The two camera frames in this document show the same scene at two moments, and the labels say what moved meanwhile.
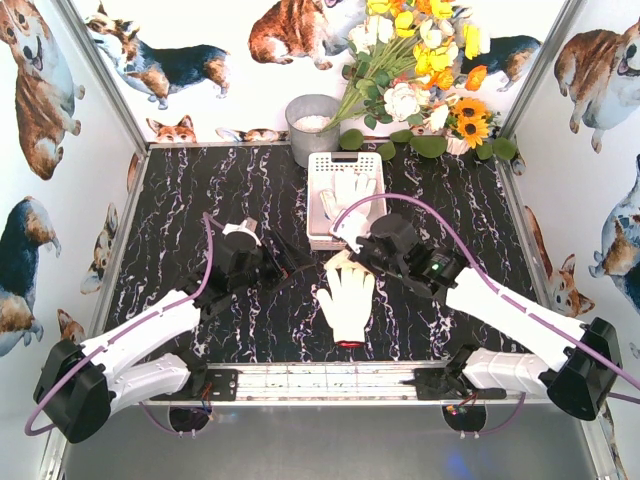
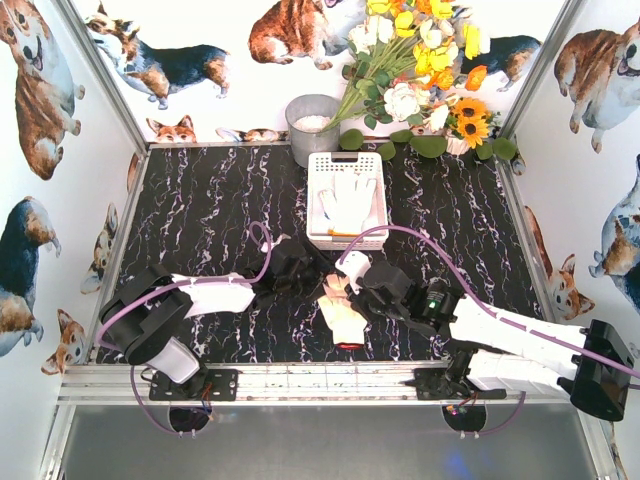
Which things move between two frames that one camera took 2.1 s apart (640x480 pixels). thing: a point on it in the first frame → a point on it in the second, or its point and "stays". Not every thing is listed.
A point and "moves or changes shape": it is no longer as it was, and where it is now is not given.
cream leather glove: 342,260 moves or changes shape
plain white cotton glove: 349,306 stays
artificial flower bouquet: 410,59 stays
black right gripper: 367,248 → 360,297
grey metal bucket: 306,116 stays
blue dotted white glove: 327,198 stays
